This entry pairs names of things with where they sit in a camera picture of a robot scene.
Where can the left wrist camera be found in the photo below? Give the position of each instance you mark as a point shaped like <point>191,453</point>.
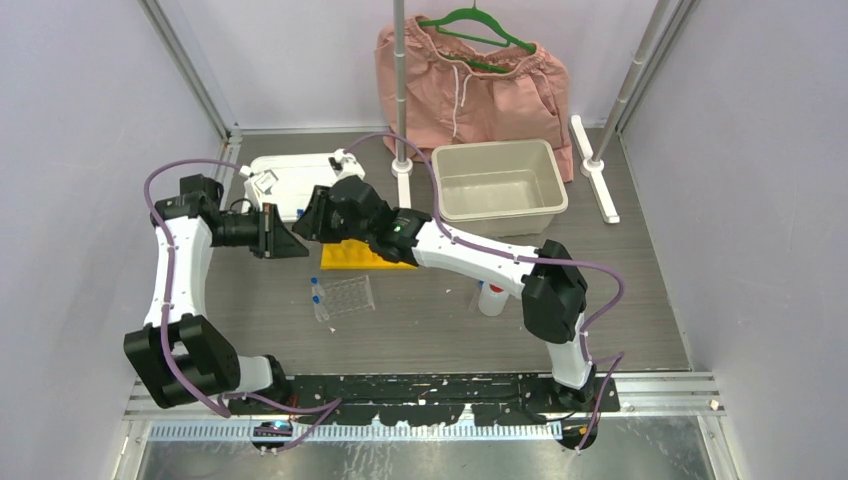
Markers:
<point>259,187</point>

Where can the right white stand base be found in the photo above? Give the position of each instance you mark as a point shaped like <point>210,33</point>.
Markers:
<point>592,166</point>

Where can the left metal stand pole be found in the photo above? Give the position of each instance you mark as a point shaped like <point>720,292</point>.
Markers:
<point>400,75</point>

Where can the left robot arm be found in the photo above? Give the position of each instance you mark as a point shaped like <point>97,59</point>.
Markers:
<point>178,354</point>

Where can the yellow test tube rack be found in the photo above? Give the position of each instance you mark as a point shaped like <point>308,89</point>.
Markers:
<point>355,255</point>

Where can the white stand base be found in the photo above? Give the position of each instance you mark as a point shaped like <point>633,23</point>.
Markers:
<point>592,166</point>
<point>403,182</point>

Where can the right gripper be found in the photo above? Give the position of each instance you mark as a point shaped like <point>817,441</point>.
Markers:
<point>310,225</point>

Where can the left white stand base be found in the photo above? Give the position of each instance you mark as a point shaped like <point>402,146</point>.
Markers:
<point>403,182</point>

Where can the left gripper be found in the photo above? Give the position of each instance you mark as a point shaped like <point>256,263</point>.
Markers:
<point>274,240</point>

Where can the metal stand pole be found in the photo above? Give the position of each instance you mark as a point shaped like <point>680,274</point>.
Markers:
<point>632,76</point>
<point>400,75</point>

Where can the right metal stand pole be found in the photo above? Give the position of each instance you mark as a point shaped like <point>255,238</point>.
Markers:
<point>632,76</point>

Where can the white flat tray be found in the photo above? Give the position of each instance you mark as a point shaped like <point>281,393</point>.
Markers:
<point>298,175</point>

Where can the pink shorts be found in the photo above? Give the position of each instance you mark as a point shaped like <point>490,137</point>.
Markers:
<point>455,94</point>

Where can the red capped wash bottle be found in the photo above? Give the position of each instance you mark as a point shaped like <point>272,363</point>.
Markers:
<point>491,299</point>

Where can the clear well plate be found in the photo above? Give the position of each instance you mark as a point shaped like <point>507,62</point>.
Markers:
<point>349,297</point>

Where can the beige plastic bin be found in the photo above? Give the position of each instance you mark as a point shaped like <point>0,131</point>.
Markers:
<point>499,189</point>

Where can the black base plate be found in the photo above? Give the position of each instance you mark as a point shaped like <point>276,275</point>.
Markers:
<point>500,399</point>

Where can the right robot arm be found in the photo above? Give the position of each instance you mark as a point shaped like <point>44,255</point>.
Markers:
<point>546,280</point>

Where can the green clothes hanger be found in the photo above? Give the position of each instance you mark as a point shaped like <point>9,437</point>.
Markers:
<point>476,15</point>

